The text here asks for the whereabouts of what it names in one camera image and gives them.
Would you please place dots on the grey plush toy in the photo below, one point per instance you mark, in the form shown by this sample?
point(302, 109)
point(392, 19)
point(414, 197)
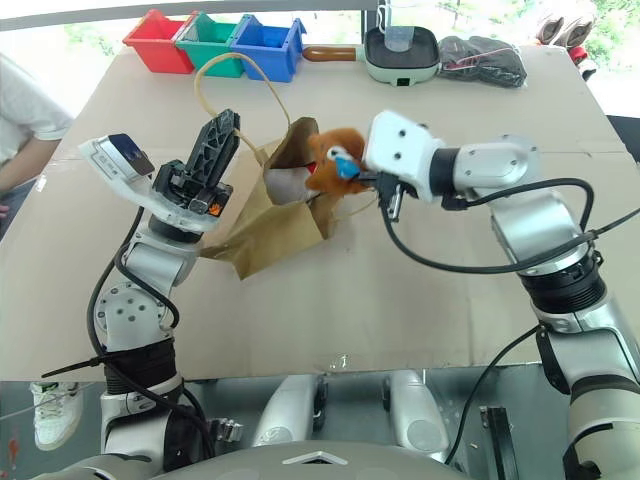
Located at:
point(285, 182)

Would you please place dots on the green plastic bin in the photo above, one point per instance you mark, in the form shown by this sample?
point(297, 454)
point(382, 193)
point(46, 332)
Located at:
point(212, 50)

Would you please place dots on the grey robot torso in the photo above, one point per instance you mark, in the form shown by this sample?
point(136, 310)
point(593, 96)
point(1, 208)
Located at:
point(310, 462)

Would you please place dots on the orange plush toy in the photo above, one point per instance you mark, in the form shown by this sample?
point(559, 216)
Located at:
point(332, 150)

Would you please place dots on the silver robot leg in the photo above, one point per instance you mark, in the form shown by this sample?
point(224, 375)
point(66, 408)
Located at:
point(417, 420)
point(287, 415)

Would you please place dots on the red plastic bin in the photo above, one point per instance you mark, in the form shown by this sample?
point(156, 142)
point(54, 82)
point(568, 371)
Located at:
point(160, 45)

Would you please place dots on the small metal clip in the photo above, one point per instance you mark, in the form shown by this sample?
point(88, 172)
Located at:
point(227, 430)

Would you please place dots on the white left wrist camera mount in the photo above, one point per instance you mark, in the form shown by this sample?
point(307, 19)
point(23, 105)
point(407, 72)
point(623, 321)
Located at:
point(125, 190)

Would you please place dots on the black cloth bundle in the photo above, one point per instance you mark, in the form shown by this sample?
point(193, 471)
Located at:
point(482, 62)

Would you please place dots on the black zip tie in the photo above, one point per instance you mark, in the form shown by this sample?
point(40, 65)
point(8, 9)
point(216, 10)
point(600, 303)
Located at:
point(75, 367)

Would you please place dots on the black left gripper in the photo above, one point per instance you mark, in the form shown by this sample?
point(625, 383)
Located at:
point(190, 192)

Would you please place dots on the brown cardboard sheet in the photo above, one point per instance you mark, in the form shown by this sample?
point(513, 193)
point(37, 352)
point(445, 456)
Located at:
point(380, 310)

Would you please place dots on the clear measuring cup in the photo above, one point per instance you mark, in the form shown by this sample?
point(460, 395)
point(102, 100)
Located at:
point(397, 35)

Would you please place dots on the blue plastic bin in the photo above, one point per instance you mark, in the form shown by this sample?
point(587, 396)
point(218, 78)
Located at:
point(267, 52)

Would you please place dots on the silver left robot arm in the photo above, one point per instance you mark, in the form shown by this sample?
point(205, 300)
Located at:
point(145, 260)

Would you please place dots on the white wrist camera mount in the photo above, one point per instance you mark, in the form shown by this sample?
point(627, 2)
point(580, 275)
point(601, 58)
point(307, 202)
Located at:
point(125, 190)
point(400, 150)

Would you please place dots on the white green sneaker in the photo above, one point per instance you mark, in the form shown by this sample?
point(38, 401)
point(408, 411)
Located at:
point(57, 420)

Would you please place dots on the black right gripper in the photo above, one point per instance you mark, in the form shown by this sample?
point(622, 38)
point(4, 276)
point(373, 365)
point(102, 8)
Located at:
point(392, 192)

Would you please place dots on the brown paper bag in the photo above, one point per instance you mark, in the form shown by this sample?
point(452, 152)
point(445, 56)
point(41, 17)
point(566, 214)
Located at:
point(280, 235)

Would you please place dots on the silver right robot leg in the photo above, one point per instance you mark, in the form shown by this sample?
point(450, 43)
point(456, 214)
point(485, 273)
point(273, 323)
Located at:
point(417, 420)

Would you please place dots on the black metal bracket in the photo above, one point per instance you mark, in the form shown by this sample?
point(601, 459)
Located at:
point(500, 445)

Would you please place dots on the silver left robot leg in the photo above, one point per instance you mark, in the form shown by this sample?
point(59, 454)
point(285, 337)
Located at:
point(287, 415)

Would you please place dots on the person in white shirt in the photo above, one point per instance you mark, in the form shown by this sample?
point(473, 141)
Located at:
point(25, 110)

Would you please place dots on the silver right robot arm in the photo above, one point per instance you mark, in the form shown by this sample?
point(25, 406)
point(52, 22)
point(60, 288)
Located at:
point(540, 220)

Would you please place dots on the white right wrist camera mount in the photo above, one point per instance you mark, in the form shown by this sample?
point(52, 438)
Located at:
point(400, 150)

